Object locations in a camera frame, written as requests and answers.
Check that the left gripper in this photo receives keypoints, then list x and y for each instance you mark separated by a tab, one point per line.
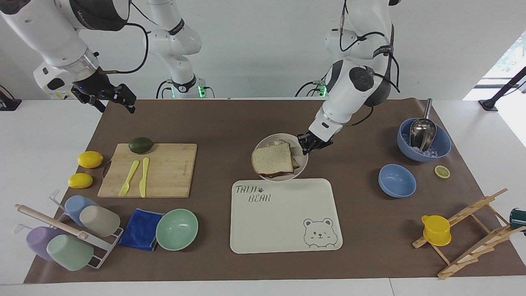
321	141

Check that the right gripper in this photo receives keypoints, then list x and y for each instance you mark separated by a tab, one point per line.
95	83

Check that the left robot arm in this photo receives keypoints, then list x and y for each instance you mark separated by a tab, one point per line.
349	88

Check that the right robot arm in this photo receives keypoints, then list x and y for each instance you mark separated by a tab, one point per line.
49	33

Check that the white round plate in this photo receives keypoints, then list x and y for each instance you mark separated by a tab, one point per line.
302	162

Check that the sandwich base with bread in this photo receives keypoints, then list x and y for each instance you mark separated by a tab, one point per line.
295	163

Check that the large bread slice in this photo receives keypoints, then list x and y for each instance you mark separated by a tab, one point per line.
271	160

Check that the dark green avocado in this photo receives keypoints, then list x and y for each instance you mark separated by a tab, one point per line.
141	145

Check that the yellow lemon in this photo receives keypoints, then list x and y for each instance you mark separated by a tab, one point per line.
80	180
90	159

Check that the cream tray with bear print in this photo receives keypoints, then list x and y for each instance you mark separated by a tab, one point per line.
283	222

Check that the yellow plastic fork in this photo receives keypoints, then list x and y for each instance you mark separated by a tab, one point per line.
129	176

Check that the yellow plastic knife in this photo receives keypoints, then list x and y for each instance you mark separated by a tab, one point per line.
144	176

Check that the wooden cutting board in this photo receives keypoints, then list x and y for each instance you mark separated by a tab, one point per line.
168	172

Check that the small blue bowl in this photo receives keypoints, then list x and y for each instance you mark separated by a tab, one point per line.
397	180

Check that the black stand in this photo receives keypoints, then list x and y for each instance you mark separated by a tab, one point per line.
7	102
503	88

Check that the light blue cup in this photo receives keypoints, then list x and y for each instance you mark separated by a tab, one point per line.
75	205

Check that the metal scoop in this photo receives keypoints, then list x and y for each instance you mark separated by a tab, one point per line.
422	131

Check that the beige cup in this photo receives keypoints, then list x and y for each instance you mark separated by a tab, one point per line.
100	220

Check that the blue cloth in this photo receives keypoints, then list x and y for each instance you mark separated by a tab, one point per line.
141	229

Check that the large blue bowl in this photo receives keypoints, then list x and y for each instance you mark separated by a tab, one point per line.
444	144

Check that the lemon slice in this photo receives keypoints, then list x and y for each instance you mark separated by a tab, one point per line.
442	172

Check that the light green bowl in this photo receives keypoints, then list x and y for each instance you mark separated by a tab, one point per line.
177	229

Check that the light green cup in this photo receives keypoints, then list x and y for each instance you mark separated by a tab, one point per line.
70	252

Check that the purple cup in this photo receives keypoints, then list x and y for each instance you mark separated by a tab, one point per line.
38	242

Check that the wooden folding rack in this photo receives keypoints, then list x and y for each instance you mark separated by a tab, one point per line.
476	246

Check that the dark green cup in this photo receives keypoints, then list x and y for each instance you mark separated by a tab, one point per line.
518	218

